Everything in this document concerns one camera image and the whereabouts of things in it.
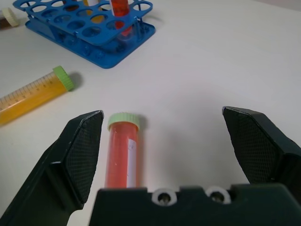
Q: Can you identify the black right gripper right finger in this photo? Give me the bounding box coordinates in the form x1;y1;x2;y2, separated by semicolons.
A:
222;106;301;196

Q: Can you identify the red tube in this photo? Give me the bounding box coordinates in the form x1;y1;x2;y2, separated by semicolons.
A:
104;113;144;189
109;0;133;37

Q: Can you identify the brown tube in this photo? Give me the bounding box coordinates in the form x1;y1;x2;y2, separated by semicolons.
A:
0;7;20;30

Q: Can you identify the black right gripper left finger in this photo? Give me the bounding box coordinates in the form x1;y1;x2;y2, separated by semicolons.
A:
0;109;104;226

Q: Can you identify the blue tube rack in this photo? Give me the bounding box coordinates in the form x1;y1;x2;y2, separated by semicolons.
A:
12;0;156;69

